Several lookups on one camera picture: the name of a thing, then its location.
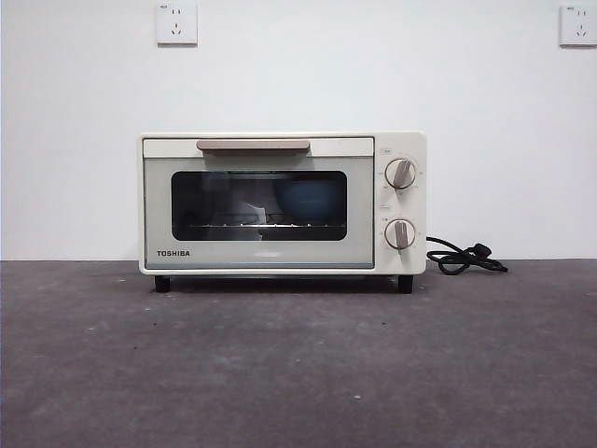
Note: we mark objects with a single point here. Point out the beige temperature knob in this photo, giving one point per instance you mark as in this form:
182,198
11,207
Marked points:
401,173

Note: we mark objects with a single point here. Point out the white wall socket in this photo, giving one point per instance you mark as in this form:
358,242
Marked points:
177,24
579,25

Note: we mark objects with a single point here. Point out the blue ribbed bowl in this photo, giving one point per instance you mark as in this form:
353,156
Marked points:
303,200

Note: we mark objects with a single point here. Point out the beige timer knob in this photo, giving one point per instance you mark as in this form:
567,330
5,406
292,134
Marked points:
400,232

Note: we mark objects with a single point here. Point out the cream Toshiba toaster oven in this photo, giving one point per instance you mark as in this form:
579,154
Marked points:
401,205

